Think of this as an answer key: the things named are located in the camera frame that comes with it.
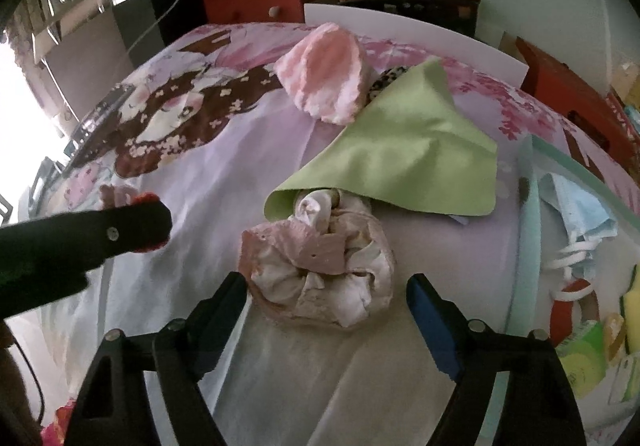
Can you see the red tape roll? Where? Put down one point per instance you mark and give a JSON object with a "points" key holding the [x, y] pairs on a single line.
{"points": [[574, 304]]}

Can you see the pink cartoon print bedsheet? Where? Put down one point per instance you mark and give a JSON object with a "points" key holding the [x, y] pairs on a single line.
{"points": [[281, 386]]}

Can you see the black white leopard scrunchie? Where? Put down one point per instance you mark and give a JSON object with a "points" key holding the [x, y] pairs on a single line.
{"points": [[386, 78]]}

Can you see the white foam board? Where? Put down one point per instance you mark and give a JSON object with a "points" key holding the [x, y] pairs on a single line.
{"points": [[440, 41]]}

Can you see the round tan pouch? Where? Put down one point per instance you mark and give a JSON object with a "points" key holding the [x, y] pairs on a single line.
{"points": [[614, 337]]}

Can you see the white tray with teal rim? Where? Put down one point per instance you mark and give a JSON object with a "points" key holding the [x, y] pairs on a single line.
{"points": [[547, 262]]}

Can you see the red cardboard box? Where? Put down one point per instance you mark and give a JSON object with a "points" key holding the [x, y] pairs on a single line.
{"points": [[601, 118]]}

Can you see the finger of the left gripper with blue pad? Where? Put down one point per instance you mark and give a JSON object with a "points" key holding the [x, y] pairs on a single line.
{"points": [[141, 227]]}

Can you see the purple cartoon tissue pack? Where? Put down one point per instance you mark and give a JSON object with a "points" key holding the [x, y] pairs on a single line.
{"points": [[461, 219]]}

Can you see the light green cloth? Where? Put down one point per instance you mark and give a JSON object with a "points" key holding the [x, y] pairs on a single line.
{"points": [[410, 147]]}

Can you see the yellow sponge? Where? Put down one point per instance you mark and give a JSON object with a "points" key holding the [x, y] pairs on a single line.
{"points": [[631, 312]]}

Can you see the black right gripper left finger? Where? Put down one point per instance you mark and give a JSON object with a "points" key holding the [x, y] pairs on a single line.
{"points": [[213, 321]]}

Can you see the light blue face mask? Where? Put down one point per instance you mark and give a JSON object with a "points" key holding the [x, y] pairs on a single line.
{"points": [[585, 216]]}

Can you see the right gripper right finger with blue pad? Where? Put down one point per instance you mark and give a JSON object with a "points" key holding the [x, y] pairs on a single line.
{"points": [[440, 323]]}

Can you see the pink cream scrunchie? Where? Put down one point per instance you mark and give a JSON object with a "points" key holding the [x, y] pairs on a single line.
{"points": [[328, 264]]}

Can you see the pink white fuzzy cloth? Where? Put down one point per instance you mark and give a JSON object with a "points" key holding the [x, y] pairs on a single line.
{"points": [[327, 75]]}

